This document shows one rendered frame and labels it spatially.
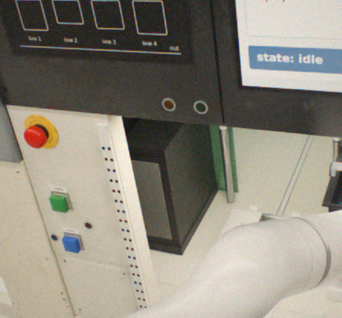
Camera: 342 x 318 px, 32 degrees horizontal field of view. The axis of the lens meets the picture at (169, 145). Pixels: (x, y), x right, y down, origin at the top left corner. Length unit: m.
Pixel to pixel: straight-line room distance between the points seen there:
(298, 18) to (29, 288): 0.88
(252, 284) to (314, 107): 0.28
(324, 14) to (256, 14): 0.08
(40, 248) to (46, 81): 0.41
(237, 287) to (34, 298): 0.83
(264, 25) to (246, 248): 0.29
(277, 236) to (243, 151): 1.11
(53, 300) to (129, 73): 0.64
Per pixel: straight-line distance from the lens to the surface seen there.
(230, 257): 0.63
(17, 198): 1.18
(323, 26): 0.75
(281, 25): 0.76
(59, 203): 1.11
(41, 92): 0.99
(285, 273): 0.66
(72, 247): 1.17
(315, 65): 0.77
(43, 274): 1.30
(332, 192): 1.18
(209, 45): 0.80
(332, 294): 1.31
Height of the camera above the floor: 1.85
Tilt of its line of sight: 32 degrees down
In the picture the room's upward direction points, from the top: 9 degrees counter-clockwise
